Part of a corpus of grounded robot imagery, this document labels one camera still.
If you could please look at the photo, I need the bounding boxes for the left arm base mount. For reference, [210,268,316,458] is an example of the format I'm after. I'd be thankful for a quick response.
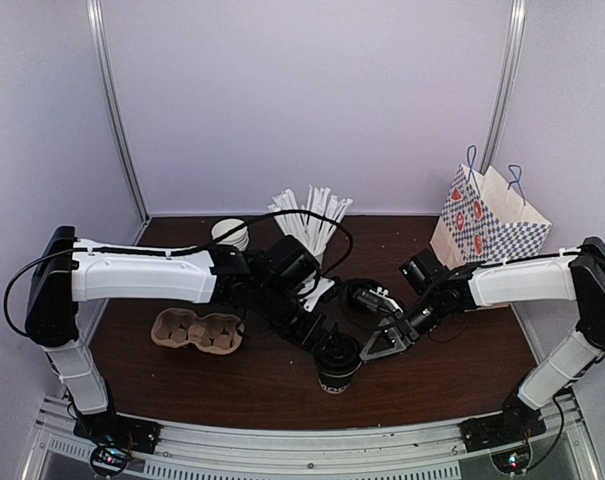
[73,411,161,454]

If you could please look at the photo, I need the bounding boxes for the aluminium corner post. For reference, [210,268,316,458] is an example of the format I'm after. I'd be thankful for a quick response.
[86,0,150,223]
[480,0,527,173]

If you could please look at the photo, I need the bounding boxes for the black coffee cup lid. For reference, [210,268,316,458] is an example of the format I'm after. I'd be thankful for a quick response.
[315,334,361,375]

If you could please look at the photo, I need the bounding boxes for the aluminium front frame rail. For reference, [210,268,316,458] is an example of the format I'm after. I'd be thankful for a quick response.
[17,394,604,479]

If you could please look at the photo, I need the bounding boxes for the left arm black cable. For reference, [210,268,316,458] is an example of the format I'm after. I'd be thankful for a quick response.
[2,210,356,336]

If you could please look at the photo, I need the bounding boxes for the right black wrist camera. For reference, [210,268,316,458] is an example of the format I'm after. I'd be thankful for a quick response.
[354,288,404,316]

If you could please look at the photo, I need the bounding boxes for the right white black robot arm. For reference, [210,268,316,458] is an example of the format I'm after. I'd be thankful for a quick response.
[353,237,605,442]

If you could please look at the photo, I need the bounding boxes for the bundle of wrapped white straws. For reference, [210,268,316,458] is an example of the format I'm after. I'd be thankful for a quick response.
[268,185,353,254]

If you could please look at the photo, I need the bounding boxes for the right aluminium corner post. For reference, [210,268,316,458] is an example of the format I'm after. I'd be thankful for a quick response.
[480,0,527,173]

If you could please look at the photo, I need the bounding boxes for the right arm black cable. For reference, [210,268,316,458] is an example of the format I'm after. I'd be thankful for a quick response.
[339,279,413,326]

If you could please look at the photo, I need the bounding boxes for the checkered paper takeout bag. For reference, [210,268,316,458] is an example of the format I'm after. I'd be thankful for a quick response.
[430,145,552,269]

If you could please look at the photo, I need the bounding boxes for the stack of black lids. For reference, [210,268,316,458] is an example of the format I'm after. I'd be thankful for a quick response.
[339,278,382,321]

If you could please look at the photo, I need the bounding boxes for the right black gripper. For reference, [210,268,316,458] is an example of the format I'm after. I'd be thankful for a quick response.
[361,289,446,363]

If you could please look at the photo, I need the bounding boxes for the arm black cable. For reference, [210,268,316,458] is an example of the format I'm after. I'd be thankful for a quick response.
[339,279,413,326]
[2,210,356,336]

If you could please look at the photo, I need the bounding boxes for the cardboard cup carrier tray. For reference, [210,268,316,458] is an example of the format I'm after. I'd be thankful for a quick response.
[150,308,244,356]

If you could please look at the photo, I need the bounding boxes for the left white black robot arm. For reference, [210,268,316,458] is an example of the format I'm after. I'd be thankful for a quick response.
[25,226,339,444]

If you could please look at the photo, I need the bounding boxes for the stack of paper cups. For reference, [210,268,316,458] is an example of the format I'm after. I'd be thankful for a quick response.
[211,218,250,251]

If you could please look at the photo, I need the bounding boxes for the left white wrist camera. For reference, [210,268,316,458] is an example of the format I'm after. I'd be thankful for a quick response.
[300,277,335,312]

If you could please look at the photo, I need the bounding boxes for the left aluminium corner post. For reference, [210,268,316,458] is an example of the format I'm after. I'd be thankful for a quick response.
[86,0,150,223]

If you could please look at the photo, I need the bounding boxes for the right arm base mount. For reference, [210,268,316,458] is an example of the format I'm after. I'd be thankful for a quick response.
[459,413,547,452]

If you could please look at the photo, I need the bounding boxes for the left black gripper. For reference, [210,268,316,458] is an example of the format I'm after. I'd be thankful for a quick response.
[253,281,343,357]

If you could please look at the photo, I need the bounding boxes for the single black paper cup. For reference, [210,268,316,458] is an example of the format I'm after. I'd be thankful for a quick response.
[316,360,362,394]

